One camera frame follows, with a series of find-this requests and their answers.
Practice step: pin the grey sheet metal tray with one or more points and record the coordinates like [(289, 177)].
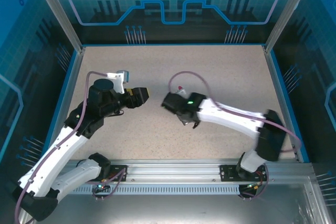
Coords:
[(170, 208)]

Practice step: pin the aluminium frame post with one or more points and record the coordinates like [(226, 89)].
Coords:
[(57, 11), (286, 11)]

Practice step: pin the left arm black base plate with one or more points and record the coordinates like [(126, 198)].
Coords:
[(121, 167)]

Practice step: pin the aluminium side rail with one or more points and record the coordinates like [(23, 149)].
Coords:
[(274, 77), (74, 77)]

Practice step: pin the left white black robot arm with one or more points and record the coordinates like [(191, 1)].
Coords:
[(60, 150)]

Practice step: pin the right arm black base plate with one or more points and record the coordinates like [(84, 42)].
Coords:
[(227, 172)]

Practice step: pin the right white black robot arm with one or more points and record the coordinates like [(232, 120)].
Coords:
[(223, 119)]

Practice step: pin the aluminium mounting rail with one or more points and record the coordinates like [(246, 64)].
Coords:
[(173, 171)]

